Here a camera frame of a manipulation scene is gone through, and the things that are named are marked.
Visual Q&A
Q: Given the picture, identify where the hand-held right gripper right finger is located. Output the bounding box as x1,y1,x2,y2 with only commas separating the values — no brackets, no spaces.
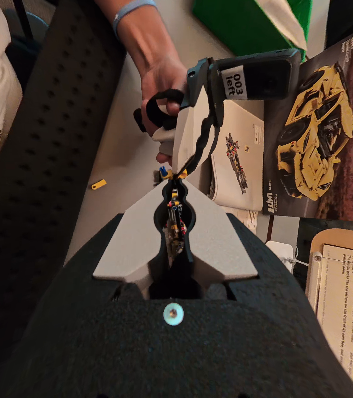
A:
181,180,259,291

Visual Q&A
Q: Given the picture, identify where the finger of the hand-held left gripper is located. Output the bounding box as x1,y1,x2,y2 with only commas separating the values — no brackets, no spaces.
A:
171,87,214,178
183,124,222,178

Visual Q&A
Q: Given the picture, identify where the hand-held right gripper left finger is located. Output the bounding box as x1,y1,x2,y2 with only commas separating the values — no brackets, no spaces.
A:
93,182,168,299

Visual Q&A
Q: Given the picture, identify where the grey lego car chassis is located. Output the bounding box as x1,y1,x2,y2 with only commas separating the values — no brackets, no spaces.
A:
155,166,192,260

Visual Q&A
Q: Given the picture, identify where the lego instruction booklet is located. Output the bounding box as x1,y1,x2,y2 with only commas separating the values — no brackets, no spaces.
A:
209,99,265,232

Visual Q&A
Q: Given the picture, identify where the lego set box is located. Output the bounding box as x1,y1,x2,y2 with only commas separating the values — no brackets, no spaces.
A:
262,27,353,224

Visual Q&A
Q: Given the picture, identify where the person's left hand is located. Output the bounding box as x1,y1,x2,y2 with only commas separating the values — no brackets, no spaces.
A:
118,12,190,165

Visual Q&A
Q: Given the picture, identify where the green container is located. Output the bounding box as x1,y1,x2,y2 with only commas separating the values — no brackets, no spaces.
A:
192,0,313,62

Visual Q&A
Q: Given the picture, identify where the light blue wristband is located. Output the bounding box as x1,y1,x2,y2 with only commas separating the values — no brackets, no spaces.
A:
112,0,159,35

